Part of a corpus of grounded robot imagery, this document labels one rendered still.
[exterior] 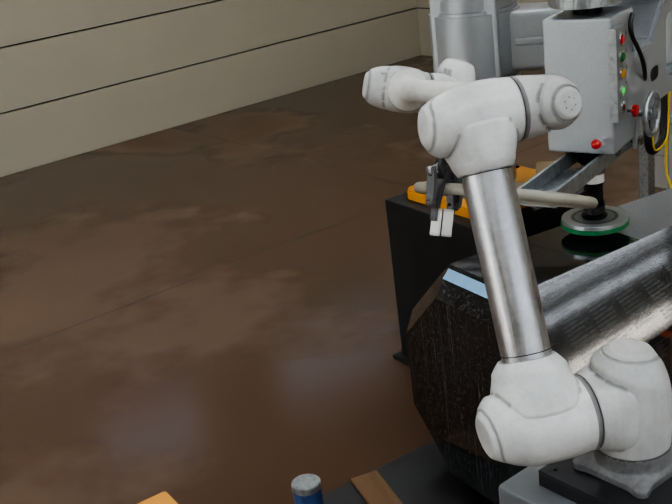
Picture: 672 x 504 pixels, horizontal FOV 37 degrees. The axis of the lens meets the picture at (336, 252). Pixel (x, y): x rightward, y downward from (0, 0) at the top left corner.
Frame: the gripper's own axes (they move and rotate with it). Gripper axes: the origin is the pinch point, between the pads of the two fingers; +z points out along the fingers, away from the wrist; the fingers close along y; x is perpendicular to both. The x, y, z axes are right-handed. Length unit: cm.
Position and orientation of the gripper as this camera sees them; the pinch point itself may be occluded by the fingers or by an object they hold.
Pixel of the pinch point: (441, 223)
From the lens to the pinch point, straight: 260.9
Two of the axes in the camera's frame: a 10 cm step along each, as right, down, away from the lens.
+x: -6.6, -0.9, 7.5
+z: -1.0, 9.9, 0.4
